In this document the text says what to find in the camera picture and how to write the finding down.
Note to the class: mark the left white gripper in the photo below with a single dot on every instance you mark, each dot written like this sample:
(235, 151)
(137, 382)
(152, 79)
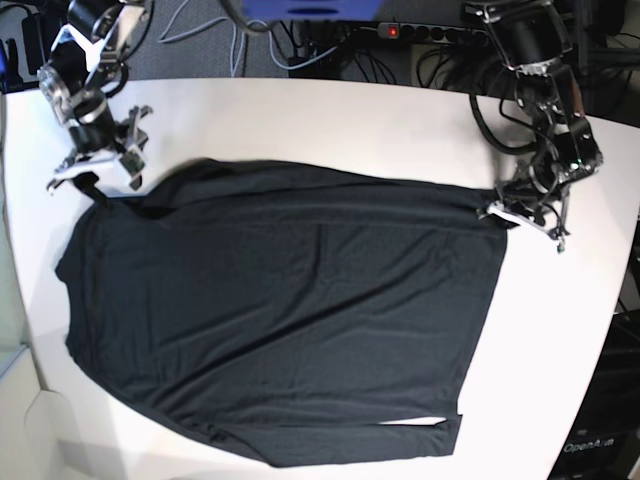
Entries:
(537, 198)

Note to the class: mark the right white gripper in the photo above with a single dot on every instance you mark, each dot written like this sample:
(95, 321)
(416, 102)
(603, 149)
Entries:
(101, 144)

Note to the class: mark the black long-sleeve T-shirt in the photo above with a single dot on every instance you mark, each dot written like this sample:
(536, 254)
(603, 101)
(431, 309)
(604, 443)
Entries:
(287, 313)

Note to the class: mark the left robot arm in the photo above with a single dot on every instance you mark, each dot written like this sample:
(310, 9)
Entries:
(531, 41)

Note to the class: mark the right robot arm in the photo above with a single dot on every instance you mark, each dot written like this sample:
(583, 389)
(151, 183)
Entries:
(88, 66)

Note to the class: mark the black power adapter brick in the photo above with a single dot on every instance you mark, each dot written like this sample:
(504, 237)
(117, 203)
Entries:
(33, 40)

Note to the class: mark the black OpenArm equipment case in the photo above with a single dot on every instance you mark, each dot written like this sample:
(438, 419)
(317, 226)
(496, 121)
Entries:
(603, 442)

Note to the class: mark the blue plastic box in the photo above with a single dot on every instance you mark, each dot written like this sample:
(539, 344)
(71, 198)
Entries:
(312, 10)

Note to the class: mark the black power strip red switch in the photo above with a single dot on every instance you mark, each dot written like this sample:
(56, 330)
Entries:
(415, 33)

